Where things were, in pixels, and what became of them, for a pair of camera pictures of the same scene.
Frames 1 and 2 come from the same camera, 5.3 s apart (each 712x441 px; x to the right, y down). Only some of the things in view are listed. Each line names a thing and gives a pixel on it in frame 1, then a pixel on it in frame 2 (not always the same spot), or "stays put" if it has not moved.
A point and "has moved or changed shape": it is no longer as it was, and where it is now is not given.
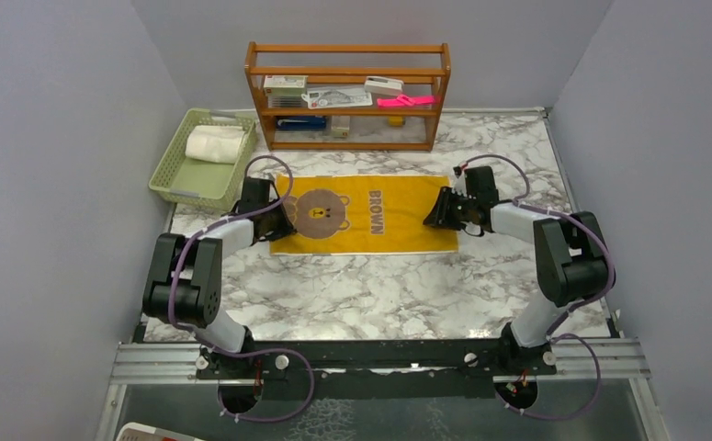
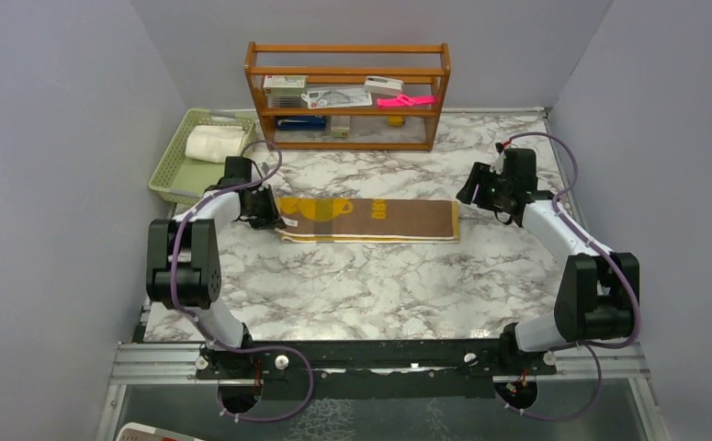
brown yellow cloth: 355,214 has moved or changed shape
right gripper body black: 454,209 → 491,190
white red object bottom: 139,432 stays put
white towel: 214,143 stays put
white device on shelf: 383,85 stays put
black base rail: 377,368 stays put
